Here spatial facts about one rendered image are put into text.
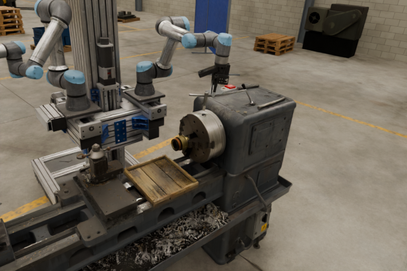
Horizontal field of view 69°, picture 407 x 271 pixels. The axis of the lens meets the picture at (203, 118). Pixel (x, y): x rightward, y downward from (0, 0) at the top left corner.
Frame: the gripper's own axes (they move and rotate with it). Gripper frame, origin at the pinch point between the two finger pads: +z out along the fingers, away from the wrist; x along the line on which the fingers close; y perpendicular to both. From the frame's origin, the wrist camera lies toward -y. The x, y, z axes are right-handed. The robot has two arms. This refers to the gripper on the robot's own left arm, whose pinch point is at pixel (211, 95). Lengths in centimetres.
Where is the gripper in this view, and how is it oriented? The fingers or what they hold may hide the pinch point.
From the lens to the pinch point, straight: 171.7
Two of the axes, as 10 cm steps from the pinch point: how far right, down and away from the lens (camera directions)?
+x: -1.6, -5.2, 8.4
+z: -1.3, 8.5, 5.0
